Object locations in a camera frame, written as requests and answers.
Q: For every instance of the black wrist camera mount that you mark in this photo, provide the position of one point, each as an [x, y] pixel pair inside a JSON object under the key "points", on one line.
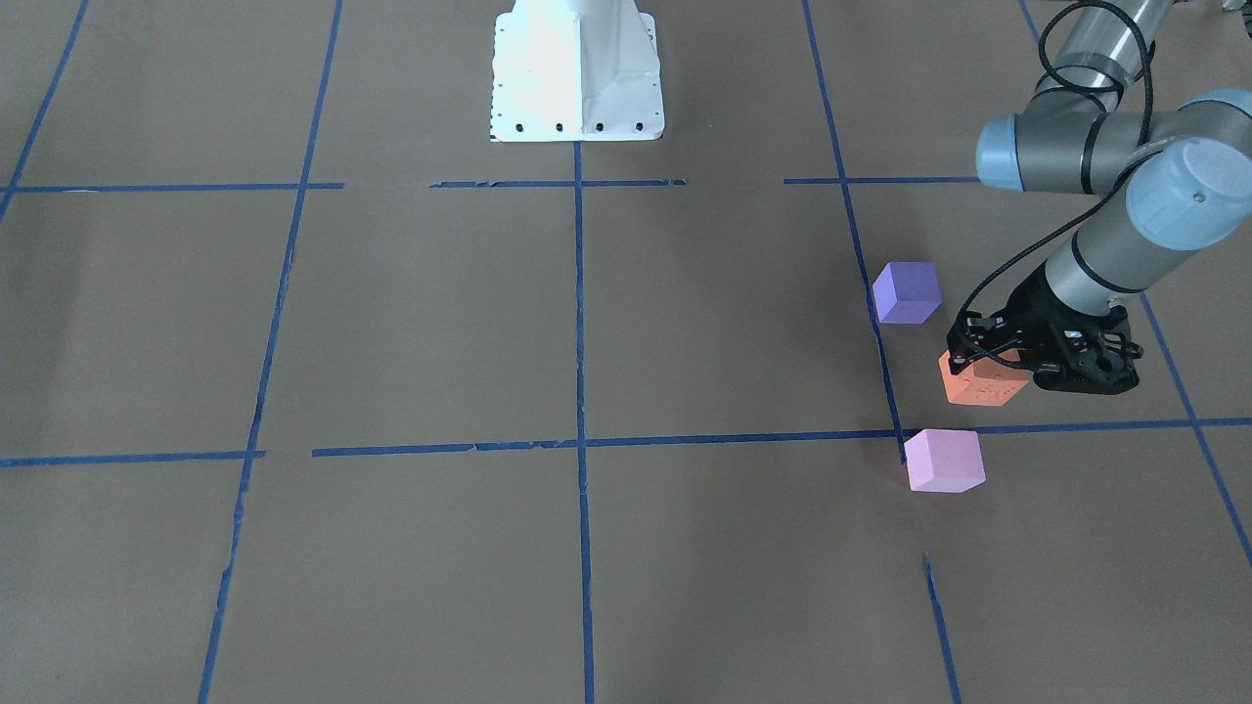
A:
{"points": [[1088, 355]]}

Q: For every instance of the light pink foam cube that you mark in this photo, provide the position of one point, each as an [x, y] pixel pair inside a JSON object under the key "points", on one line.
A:
{"points": [[944, 460]]}

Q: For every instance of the dark purple foam cube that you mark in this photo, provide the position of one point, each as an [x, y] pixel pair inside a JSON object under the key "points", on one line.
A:
{"points": [[906, 293]]}

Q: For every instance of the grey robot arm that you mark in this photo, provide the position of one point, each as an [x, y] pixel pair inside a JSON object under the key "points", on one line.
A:
{"points": [[1169, 184]]}

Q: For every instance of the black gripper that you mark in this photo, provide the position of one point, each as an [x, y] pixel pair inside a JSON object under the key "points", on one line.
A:
{"points": [[1033, 302]]}

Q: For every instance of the orange foam cube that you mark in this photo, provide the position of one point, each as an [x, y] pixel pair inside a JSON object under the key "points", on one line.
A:
{"points": [[983, 383]]}

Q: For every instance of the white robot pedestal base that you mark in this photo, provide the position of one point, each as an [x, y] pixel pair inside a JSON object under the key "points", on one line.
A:
{"points": [[576, 71]]}

